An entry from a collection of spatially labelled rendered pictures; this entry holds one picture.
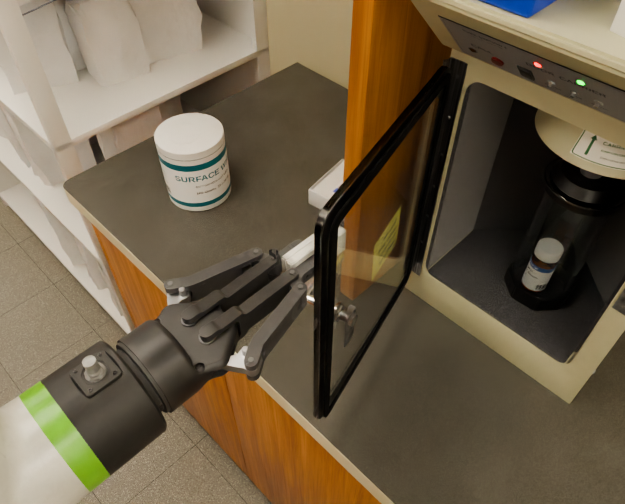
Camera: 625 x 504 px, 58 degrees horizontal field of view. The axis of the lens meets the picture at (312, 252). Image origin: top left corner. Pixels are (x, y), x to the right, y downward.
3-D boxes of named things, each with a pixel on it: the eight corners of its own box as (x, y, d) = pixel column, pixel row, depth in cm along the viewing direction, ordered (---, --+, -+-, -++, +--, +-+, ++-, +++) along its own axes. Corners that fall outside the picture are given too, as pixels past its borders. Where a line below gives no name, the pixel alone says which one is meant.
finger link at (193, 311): (195, 348, 51) (185, 338, 52) (283, 278, 56) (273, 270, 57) (188, 323, 48) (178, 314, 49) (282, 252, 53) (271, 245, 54)
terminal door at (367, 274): (408, 277, 95) (452, 61, 65) (318, 424, 78) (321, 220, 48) (404, 275, 95) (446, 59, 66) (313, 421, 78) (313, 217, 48)
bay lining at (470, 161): (504, 197, 105) (569, 10, 78) (641, 273, 92) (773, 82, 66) (424, 268, 93) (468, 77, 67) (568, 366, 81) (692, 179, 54)
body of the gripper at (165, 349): (158, 393, 42) (253, 320, 46) (98, 325, 46) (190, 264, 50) (176, 435, 47) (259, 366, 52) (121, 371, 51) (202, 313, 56)
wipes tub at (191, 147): (206, 162, 123) (195, 103, 112) (244, 190, 117) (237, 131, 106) (156, 190, 117) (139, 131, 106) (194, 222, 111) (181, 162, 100)
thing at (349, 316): (356, 335, 68) (359, 308, 64) (347, 349, 67) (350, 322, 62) (342, 328, 69) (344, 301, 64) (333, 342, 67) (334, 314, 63)
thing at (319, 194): (341, 172, 121) (341, 158, 118) (405, 203, 115) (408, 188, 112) (307, 203, 115) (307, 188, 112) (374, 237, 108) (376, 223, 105)
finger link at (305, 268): (278, 279, 53) (300, 297, 51) (316, 251, 55) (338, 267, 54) (279, 289, 54) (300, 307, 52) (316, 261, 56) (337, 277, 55)
